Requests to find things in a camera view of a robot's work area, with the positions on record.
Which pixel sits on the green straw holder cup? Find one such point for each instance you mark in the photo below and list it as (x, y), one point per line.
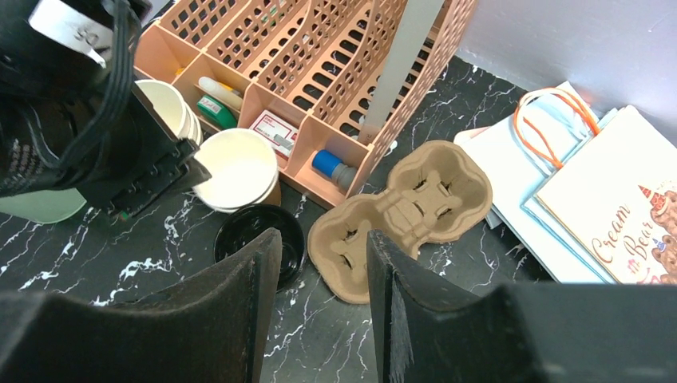
(44, 206)

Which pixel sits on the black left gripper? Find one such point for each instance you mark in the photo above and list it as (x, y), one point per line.
(72, 114)

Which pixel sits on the brown pulp cup carrier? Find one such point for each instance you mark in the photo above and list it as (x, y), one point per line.
(433, 195)

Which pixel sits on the black paper cup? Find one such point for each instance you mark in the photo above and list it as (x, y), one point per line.
(244, 225)

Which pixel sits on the light blue paper bag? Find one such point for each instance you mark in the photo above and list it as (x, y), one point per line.
(516, 154)

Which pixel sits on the blue capped small bottle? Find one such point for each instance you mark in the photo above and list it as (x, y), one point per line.
(334, 169)

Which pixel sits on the white glue stick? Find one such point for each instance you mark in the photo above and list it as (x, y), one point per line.
(220, 92)

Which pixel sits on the grey folder in organizer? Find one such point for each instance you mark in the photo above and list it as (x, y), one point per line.
(417, 19)

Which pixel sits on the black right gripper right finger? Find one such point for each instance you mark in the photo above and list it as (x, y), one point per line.
(427, 329)

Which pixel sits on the red white small box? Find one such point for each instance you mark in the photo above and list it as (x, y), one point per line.
(280, 134)

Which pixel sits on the orange plastic file organizer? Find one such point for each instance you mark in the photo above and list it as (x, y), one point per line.
(315, 64)

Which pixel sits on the green tape dispenser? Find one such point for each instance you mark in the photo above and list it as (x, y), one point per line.
(216, 113)

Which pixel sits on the kraft paper cup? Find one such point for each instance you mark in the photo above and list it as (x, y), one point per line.
(243, 167)

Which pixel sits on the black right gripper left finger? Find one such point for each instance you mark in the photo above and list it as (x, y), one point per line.
(210, 327)

